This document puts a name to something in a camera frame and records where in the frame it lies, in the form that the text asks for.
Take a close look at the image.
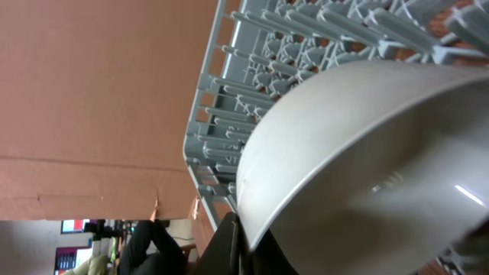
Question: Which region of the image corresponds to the seated person in background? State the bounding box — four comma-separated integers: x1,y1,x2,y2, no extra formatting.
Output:
66,210,188,275

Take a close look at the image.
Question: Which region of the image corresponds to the grey round bowl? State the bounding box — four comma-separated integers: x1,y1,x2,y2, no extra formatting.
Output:
237,60,488,274

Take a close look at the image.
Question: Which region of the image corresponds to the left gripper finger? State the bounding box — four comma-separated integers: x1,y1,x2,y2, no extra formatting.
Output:
193,212,298,275

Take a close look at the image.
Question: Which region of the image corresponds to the brown cardboard panel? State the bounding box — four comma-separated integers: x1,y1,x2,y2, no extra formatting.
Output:
1,0,217,220

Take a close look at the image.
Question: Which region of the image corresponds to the grey plastic dishwasher rack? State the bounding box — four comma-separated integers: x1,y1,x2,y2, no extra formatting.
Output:
182,0,489,275

